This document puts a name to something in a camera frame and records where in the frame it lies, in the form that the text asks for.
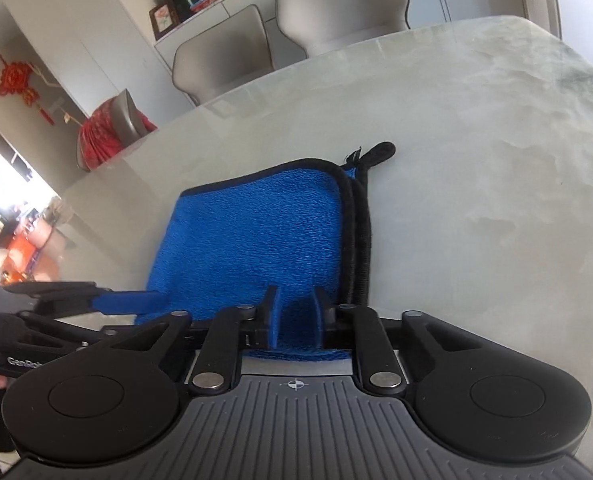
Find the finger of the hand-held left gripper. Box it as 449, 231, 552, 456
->
0, 281, 170, 320
16, 309, 133, 357

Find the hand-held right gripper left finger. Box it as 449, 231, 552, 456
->
144, 285, 283, 395

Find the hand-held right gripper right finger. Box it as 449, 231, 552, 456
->
313, 287, 458, 389

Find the blue and grey towel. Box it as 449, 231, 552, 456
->
134, 141, 397, 362

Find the red patterned cloth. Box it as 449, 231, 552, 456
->
78, 100, 158, 170

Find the grey dining chair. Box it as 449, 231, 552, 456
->
75, 88, 147, 172

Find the beige dining chair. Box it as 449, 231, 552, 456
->
275, 0, 411, 59
170, 3, 278, 107

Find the tall white cabinet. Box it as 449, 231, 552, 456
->
0, 0, 193, 122

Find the framed flower picture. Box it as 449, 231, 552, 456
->
148, 3, 182, 41

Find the red knot wall ornament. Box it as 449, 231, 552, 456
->
0, 53, 57, 127

